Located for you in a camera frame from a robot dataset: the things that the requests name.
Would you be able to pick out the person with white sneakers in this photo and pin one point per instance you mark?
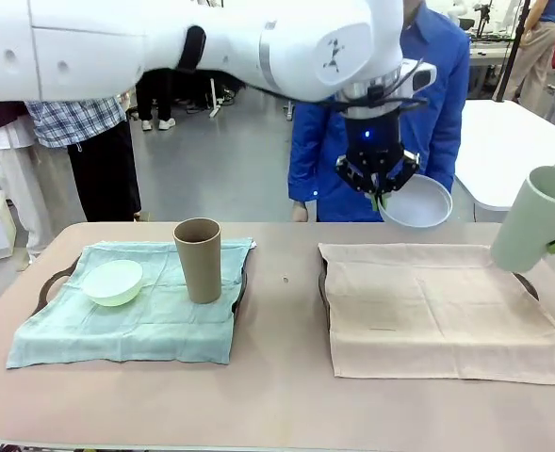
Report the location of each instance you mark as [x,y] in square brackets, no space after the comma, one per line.
[157,101]

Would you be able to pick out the pale green bowl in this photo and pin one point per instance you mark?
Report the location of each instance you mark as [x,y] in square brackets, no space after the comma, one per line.
[112,285]

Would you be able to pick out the person in blue coat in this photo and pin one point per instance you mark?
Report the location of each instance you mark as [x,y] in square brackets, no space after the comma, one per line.
[315,141]

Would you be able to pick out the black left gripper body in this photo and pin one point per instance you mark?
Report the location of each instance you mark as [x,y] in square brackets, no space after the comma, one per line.
[373,141]

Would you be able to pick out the white table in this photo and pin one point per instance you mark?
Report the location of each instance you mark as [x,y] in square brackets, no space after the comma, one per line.
[494,150]

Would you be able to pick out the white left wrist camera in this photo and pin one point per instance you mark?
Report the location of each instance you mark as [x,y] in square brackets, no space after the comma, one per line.
[425,75]

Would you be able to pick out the white bowl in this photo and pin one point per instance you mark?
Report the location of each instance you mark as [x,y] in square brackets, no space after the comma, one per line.
[418,207]

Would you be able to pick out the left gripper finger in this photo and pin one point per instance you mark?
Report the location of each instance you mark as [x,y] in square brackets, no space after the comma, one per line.
[405,172]
[354,172]

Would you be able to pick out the person's right hand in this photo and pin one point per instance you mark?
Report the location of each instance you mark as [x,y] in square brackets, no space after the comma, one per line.
[300,213]

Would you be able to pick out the person in beige trousers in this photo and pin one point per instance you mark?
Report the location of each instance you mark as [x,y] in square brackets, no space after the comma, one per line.
[538,52]

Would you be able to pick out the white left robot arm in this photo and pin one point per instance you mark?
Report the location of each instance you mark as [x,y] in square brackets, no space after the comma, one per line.
[117,42]

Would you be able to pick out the person in maroon top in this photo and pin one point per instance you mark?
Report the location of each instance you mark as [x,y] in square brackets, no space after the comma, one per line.
[8,179]

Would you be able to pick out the sage green cup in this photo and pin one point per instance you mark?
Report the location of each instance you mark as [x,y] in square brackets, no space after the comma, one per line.
[522,221]

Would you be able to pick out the black tripod pole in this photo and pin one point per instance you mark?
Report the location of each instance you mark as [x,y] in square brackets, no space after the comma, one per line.
[512,52]

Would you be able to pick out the brown paper-look cup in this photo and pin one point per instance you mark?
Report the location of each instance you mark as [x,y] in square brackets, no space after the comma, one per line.
[199,263]

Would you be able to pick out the person's right forearm blue sleeve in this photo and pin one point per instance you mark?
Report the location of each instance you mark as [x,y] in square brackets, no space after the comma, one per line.
[300,179]

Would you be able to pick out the teal cloth mat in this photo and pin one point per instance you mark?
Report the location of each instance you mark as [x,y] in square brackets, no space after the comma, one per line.
[164,320]

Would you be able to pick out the dark brown tray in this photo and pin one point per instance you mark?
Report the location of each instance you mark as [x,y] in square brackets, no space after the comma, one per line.
[322,287]
[237,301]

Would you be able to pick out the person's left forearm blue sleeve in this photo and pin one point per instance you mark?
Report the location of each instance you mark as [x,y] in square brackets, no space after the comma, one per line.
[446,150]

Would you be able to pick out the person in blue plaid shirt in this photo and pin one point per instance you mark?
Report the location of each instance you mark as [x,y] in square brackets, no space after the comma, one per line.
[79,117]

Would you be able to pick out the beige cloth mat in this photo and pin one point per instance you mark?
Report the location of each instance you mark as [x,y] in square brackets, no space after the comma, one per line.
[423,320]

